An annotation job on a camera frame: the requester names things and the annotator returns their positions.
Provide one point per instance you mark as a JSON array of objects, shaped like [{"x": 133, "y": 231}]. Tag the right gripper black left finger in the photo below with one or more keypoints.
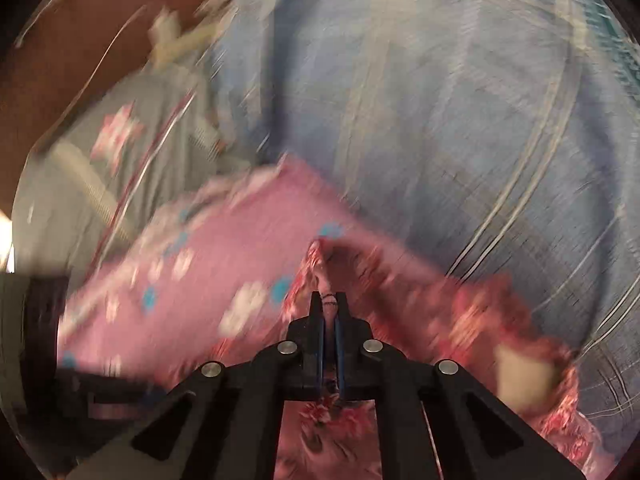
[{"x": 222, "y": 422}]

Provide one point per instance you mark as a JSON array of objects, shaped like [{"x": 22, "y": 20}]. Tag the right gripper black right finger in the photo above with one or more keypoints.
[{"x": 436, "y": 421}]

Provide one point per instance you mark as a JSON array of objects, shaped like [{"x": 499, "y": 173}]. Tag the maroon floral small garment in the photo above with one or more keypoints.
[{"x": 482, "y": 325}]

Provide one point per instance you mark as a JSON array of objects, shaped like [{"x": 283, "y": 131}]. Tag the pink floral bed sheet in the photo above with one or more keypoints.
[{"x": 208, "y": 276}]

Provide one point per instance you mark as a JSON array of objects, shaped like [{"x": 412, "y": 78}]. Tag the grey patterned cloth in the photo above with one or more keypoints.
[{"x": 85, "y": 200}]

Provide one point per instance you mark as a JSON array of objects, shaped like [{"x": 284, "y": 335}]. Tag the blue plaid blanket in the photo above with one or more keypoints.
[{"x": 488, "y": 135}]

